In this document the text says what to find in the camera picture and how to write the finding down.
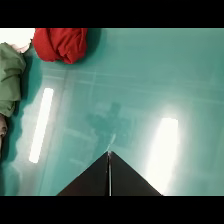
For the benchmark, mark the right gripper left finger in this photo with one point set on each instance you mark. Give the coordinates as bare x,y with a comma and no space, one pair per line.
93,181

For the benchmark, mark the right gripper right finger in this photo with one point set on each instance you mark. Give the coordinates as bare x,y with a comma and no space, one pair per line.
128,181

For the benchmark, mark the grey garment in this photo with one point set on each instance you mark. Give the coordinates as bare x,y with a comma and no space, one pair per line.
2,128

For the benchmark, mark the green garment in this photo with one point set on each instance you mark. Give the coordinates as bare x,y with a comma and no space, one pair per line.
10,78

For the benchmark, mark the red garment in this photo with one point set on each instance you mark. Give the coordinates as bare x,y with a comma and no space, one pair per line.
61,43

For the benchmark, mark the white garment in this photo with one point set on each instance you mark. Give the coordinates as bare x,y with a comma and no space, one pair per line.
15,37

